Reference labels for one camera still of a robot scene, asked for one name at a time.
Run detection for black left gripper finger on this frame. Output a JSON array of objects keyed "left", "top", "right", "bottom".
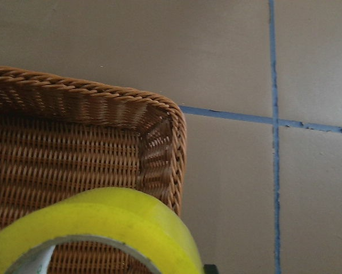
[{"left": 203, "top": 264, "right": 218, "bottom": 274}]

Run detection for yellow packing tape roll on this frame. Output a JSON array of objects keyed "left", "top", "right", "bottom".
[{"left": 0, "top": 187, "right": 203, "bottom": 273}]

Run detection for brown wicker basket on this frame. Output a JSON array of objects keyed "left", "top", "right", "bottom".
[{"left": 0, "top": 67, "right": 186, "bottom": 273}]

